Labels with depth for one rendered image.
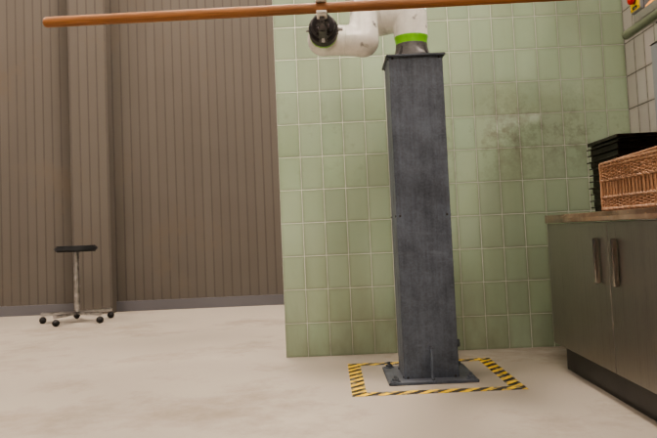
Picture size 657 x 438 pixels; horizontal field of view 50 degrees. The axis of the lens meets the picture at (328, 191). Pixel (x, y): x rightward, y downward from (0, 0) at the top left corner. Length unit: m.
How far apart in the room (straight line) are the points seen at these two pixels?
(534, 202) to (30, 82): 4.27
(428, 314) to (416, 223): 0.33
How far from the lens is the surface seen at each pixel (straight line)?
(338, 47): 2.38
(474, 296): 3.28
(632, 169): 2.20
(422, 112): 2.66
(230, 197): 5.71
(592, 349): 2.47
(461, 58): 3.35
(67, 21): 2.21
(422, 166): 2.63
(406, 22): 2.77
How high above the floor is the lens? 0.55
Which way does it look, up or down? 3 degrees up
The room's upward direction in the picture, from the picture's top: 2 degrees counter-clockwise
